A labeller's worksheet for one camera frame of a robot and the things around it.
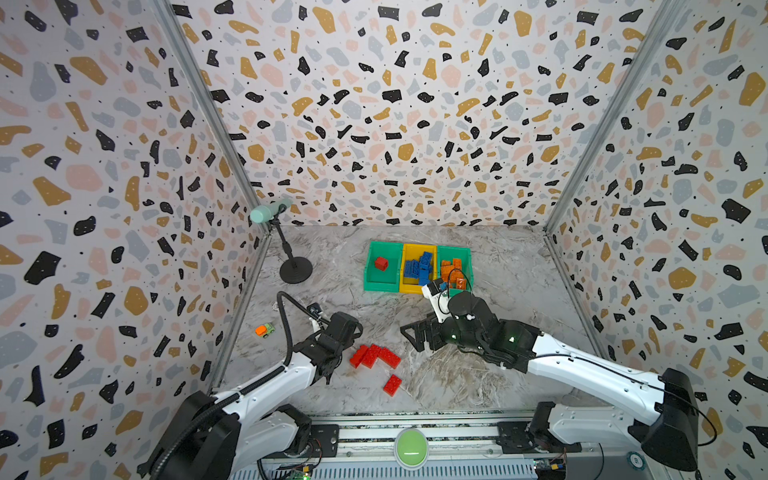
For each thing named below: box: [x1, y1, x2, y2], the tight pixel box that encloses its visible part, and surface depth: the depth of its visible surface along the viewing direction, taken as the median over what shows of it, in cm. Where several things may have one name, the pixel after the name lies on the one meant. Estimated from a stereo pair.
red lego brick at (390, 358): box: [376, 347, 401, 369], surface depth 88 cm
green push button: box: [394, 428, 429, 470], surface depth 73 cm
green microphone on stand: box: [250, 198, 313, 284], surface depth 108 cm
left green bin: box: [364, 241, 404, 293], surface depth 109 cm
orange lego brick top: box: [442, 260, 455, 282], surface depth 108 cm
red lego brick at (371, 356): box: [361, 344, 380, 369], surface depth 88 cm
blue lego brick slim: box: [404, 259, 415, 278], surface depth 105 cm
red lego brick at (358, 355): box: [350, 345, 369, 368], surface depth 88 cm
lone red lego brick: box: [383, 374, 402, 397], surface depth 83 cm
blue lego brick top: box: [419, 251, 433, 270], surface depth 108 cm
